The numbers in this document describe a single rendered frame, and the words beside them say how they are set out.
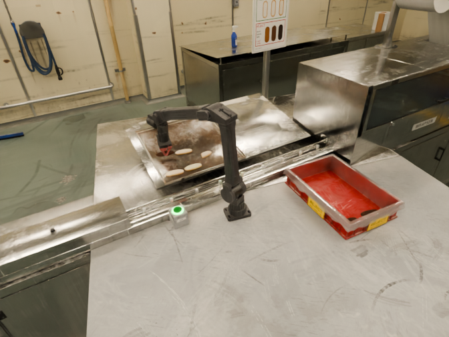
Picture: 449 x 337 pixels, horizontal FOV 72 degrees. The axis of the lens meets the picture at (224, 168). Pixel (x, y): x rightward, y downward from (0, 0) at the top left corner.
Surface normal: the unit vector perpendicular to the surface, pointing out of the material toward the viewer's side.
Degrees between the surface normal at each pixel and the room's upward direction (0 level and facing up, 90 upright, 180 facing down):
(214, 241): 0
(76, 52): 90
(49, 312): 90
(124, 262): 0
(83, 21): 90
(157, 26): 90
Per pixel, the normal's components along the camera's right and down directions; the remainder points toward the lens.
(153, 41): 0.50, 0.48
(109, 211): -0.03, -0.82
